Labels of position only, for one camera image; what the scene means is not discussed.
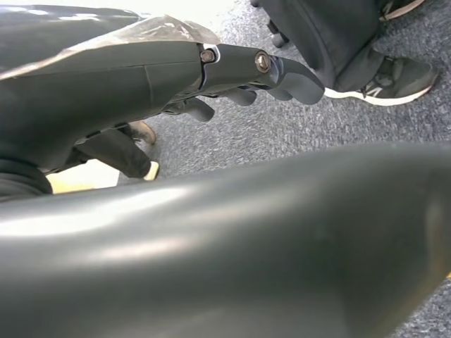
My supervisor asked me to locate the person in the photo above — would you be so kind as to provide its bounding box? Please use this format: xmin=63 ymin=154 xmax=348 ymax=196
xmin=250 ymin=0 xmax=440 ymax=107

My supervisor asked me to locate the tan shoe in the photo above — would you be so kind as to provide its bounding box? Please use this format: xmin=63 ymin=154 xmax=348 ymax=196
xmin=128 ymin=120 xmax=157 ymax=146

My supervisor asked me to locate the clear plastic wrap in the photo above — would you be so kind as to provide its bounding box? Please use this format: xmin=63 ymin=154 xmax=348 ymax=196
xmin=0 ymin=13 xmax=221 ymax=81

